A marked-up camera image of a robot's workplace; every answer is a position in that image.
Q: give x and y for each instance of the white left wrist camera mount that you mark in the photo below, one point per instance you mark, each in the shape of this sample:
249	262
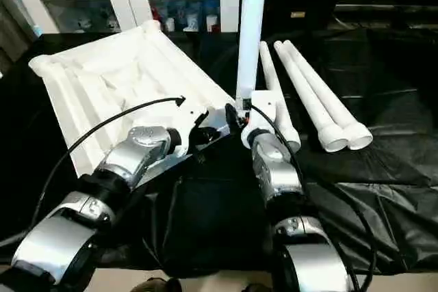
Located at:
190	121

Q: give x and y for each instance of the grey metal bar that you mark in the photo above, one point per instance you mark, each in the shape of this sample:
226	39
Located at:
386	9

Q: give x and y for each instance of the black work surface mat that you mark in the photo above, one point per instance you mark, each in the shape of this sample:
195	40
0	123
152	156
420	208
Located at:
219	216

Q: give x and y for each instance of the white plastic table top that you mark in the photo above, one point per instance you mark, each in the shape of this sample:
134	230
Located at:
119	73

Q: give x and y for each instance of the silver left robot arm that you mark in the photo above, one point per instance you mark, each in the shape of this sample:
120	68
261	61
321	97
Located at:
119	169

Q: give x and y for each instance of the white figurine in cabinet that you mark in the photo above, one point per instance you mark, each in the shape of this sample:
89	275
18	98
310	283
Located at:
81	25

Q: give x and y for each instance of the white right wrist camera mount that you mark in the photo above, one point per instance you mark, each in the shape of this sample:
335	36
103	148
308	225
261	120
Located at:
261	114

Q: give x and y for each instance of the white teal patterned roll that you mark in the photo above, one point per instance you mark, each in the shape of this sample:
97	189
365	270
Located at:
37	28

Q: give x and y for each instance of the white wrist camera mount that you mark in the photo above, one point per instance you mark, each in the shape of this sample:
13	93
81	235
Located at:
190	121
261	114

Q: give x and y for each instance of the red item in cabinet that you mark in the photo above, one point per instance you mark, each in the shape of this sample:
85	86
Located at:
156	15

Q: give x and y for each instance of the white plastic table leg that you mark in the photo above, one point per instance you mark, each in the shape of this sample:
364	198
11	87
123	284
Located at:
308	97
332	100
270	73
251	32

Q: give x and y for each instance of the grey curtain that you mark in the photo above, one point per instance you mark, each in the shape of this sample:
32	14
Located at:
13	25

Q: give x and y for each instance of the black right robot foot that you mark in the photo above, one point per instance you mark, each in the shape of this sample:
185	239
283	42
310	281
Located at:
256	288

